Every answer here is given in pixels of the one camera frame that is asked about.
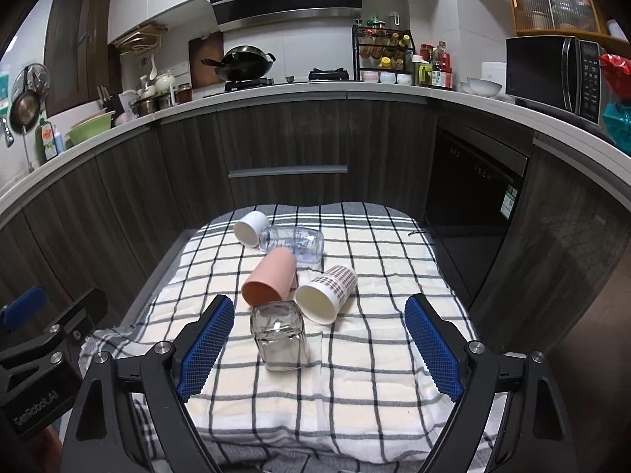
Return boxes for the gas stove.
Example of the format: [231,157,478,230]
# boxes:
[203,68,352,97]

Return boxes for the brown door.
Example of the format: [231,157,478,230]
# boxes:
[43,0,115,118]

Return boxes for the dark wooden kitchen cabinets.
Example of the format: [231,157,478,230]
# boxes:
[0,89,631,370]

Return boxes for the stainless steel pot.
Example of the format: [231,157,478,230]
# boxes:
[133,93,174,117]

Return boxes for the brown cutting board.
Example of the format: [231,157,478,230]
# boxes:
[188,32,226,90]

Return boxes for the hanging frying pan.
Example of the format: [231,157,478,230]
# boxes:
[9,63,51,135]

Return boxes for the black microwave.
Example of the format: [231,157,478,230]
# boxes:
[505,35,605,127]

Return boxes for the white cup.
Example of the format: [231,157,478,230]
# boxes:
[233,211,271,248]

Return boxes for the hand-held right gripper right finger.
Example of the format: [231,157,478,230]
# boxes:
[404,294,582,473]

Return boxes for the clear square glass cup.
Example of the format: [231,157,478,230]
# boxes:
[250,300,310,372]

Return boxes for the teal bag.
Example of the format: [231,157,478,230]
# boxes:
[602,101,631,158]

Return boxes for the plaid paper cup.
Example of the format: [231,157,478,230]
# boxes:
[295,265,358,325]

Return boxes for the red plastic bag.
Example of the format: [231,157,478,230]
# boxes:
[598,53,631,105]

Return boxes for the black spice rack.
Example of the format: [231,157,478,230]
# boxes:
[352,24,416,86]

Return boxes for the pink cup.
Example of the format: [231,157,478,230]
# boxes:
[241,248,299,305]

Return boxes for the green dish soap bottle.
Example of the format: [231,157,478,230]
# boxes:
[35,117,59,161]

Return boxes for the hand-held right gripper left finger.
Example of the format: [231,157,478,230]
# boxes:
[59,294,235,473]

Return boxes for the black wok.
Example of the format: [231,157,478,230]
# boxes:
[201,45,277,82]

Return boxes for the white countertop appliance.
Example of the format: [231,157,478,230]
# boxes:
[480,61,508,88]

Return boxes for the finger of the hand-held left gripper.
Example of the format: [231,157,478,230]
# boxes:
[0,288,109,370]
[0,286,49,330]

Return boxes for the row of white seasoning jars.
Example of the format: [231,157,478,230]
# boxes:
[361,70,414,86]

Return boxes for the hanging wall rack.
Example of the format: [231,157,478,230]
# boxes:
[115,22,167,56]

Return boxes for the green basin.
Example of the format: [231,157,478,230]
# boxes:
[66,110,117,147]

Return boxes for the black dishwasher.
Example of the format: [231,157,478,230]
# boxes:
[423,127,531,309]

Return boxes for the grey drawer handle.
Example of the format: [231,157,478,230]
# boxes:
[228,164,349,179]

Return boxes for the knife block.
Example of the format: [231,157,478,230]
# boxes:
[97,86,120,115]

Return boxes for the white bowl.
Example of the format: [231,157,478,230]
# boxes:
[461,76,506,98]

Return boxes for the red-label oil bottle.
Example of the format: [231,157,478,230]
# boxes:
[430,41,455,90]

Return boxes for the green jug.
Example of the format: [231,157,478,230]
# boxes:
[412,56,435,88]

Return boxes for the checkered cloth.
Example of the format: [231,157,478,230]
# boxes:
[79,202,508,473]

